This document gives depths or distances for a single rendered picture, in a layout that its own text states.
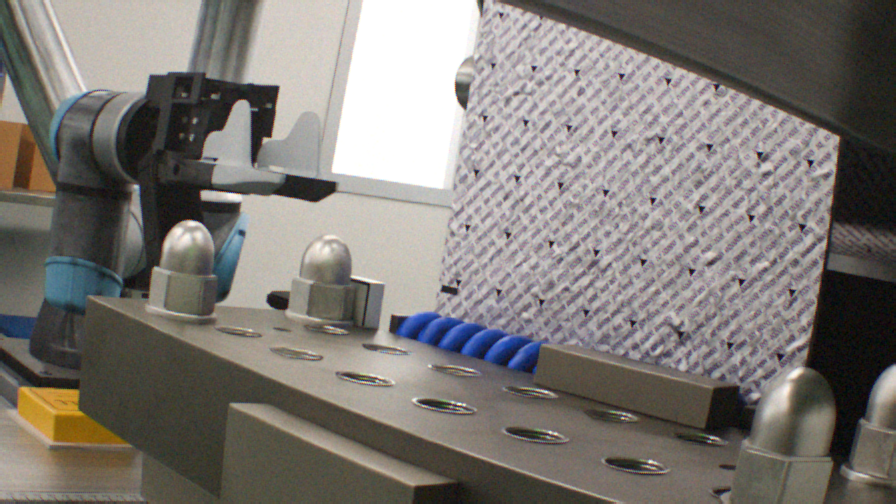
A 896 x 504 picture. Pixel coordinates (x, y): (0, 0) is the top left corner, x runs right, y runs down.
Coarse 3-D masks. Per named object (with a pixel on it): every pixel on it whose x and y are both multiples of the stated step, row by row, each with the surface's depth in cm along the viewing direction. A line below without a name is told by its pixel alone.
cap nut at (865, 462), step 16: (880, 384) 38; (880, 400) 38; (880, 416) 38; (864, 432) 38; (880, 432) 38; (864, 448) 38; (880, 448) 38; (848, 464) 40; (864, 464) 38; (880, 464) 38; (864, 480) 38; (880, 480) 37
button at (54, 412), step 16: (32, 400) 74; (48, 400) 74; (64, 400) 75; (32, 416) 74; (48, 416) 72; (64, 416) 72; (80, 416) 73; (48, 432) 72; (64, 432) 72; (80, 432) 73; (96, 432) 74
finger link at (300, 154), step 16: (304, 112) 80; (304, 128) 80; (320, 128) 79; (272, 144) 82; (288, 144) 81; (304, 144) 80; (320, 144) 79; (272, 160) 82; (288, 160) 81; (304, 160) 80; (320, 160) 79; (288, 176) 79; (304, 176) 78; (320, 176) 79; (288, 192) 79; (304, 192) 78; (320, 192) 77
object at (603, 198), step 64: (512, 64) 63; (576, 64) 60; (640, 64) 57; (512, 128) 63; (576, 128) 60; (640, 128) 57; (704, 128) 54; (768, 128) 51; (512, 192) 62; (576, 192) 59; (640, 192) 57; (704, 192) 54; (768, 192) 51; (832, 192) 49; (448, 256) 65; (512, 256) 62; (576, 256) 59; (640, 256) 56; (704, 256) 54; (768, 256) 51; (512, 320) 62; (576, 320) 59; (640, 320) 56; (704, 320) 53; (768, 320) 51; (768, 384) 51
